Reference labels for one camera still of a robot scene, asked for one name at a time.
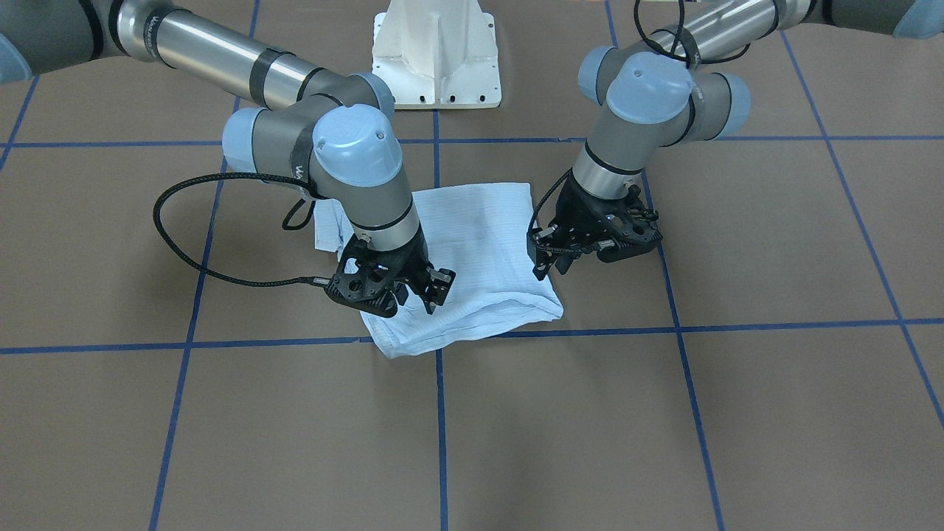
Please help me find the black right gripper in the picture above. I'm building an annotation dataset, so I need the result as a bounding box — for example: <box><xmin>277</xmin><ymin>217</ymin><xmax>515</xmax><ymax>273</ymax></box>
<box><xmin>324</xmin><ymin>228</ymin><xmax>456</xmax><ymax>317</ymax></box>

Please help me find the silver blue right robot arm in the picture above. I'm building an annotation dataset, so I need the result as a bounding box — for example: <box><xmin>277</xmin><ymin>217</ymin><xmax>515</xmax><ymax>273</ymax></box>
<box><xmin>1</xmin><ymin>1</ymin><xmax>455</xmax><ymax>317</ymax></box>

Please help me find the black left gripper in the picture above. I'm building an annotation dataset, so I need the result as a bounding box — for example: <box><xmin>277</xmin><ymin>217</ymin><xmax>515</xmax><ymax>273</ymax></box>
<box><xmin>528</xmin><ymin>173</ymin><xmax>663</xmax><ymax>281</ymax></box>

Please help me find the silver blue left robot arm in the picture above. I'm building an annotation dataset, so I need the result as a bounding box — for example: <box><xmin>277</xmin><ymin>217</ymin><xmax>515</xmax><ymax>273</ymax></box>
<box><xmin>528</xmin><ymin>1</ymin><xmax>942</xmax><ymax>280</ymax></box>

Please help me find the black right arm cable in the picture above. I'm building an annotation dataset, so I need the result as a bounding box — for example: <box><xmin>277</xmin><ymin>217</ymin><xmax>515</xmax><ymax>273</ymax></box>
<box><xmin>153</xmin><ymin>173</ymin><xmax>347</xmax><ymax>288</ymax></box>

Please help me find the white pedestal column base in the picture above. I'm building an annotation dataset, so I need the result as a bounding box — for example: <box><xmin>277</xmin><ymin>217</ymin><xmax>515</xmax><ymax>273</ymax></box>
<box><xmin>372</xmin><ymin>1</ymin><xmax>503</xmax><ymax>111</ymax></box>

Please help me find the light blue button shirt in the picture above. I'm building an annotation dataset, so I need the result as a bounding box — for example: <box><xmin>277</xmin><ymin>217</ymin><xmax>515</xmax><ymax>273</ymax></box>
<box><xmin>361</xmin><ymin>184</ymin><xmax>563</xmax><ymax>359</ymax></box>

